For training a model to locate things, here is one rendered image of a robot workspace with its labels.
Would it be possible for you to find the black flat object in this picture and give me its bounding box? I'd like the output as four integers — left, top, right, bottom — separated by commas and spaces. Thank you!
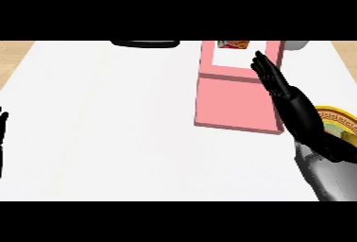
111, 40, 182, 49

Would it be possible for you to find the red and yellow packet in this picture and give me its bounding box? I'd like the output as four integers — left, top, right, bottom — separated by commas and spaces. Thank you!
217, 40, 249, 50

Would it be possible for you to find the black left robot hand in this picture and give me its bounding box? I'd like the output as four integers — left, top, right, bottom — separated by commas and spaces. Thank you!
0, 107, 10, 180

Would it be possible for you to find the yellow patterned plate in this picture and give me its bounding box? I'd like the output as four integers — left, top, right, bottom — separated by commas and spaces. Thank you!
314, 105, 357, 144

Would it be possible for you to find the pink cardboard box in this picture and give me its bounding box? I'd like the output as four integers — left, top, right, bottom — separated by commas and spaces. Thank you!
192, 40, 288, 136

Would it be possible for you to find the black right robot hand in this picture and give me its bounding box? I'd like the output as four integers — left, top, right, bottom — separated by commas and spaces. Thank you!
249, 50, 357, 164

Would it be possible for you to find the grey round object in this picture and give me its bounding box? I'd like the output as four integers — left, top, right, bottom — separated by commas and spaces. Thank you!
283, 40, 311, 51

